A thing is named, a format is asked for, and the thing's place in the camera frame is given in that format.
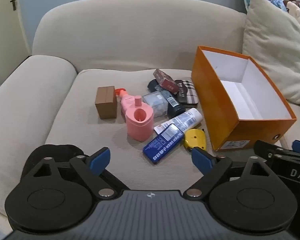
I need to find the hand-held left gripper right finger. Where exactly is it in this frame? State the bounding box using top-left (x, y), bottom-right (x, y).
top-left (182, 147), bottom-right (280, 198)

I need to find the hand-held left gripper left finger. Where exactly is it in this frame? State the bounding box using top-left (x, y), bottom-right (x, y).
top-left (21, 147), bottom-right (130, 198)

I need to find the yellow tape measure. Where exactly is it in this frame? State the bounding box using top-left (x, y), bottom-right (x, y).
top-left (184, 128), bottom-right (207, 152)

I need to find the blue tin case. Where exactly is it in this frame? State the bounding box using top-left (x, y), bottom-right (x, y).
top-left (143, 123), bottom-right (185, 165)

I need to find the white tube bottle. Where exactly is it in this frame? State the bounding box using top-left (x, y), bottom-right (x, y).
top-left (154, 108), bottom-right (203, 135)

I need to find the pink cup holder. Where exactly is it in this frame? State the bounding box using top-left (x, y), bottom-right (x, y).
top-left (126, 95), bottom-right (155, 142)

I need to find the small brown box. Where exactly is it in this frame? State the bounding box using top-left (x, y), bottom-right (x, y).
top-left (95, 86), bottom-right (118, 120)

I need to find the dark blue bottle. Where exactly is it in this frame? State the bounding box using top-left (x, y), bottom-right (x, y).
top-left (147, 79), bottom-right (186, 118)

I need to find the pink pump bottle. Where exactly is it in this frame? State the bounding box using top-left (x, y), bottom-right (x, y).
top-left (114, 87), bottom-right (137, 117)

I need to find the orange cardboard box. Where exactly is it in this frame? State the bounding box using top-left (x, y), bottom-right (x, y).
top-left (191, 46), bottom-right (297, 152)

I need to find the plaid glasses case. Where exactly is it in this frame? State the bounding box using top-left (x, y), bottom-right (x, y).
top-left (174, 79), bottom-right (199, 105)

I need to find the clear plastic box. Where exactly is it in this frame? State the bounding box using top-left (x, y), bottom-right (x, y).
top-left (142, 92), bottom-right (168, 118)

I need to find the illustrated brown card box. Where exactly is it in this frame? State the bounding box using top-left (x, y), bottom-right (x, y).
top-left (153, 69), bottom-right (180, 94)

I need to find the beige pillow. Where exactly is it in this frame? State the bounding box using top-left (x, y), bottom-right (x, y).
top-left (242, 0), bottom-right (300, 105)

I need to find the beige sofa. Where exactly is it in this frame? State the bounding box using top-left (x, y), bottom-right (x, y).
top-left (0, 0), bottom-right (300, 220)

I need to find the cream door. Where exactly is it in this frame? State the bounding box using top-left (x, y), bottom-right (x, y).
top-left (0, 0), bottom-right (32, 88)

